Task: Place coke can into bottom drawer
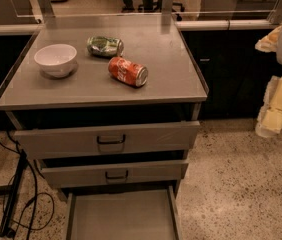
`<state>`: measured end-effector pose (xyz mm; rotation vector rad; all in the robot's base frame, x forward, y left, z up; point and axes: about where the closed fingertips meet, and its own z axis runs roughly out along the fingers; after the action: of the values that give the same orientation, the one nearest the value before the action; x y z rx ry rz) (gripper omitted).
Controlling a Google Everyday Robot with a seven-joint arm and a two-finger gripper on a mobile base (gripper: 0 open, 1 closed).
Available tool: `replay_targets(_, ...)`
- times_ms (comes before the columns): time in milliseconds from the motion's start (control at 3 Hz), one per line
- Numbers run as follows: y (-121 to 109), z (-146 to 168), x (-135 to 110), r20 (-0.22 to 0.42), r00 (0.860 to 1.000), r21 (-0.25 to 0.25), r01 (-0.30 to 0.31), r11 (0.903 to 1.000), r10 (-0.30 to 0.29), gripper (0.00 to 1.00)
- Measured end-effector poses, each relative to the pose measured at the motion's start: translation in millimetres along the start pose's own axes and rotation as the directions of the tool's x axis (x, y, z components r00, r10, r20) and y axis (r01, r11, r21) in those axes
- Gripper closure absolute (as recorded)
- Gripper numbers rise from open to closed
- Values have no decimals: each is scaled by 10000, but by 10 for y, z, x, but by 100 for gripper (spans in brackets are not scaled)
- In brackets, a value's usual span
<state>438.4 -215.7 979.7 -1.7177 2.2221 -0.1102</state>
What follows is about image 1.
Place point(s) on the grey drawer cabinet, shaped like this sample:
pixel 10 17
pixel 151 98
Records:
pixel 89 96

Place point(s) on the red coke can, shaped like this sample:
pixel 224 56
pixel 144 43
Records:
pixel 128 72

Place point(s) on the middle drawer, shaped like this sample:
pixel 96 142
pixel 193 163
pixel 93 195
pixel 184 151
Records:
pixel 110 174

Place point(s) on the open bottom drawer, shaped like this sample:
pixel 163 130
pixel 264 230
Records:
pixel 137 215

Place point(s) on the green soda can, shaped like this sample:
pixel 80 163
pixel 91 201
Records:
pixel 105 46

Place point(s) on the black floor bar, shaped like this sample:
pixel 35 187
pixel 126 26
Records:
pixel 12 196

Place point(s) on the white bowl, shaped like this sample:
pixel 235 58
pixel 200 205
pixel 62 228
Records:
pixel 56 60

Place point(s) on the top drawer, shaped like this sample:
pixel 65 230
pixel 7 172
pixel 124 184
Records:
pixel 108 140

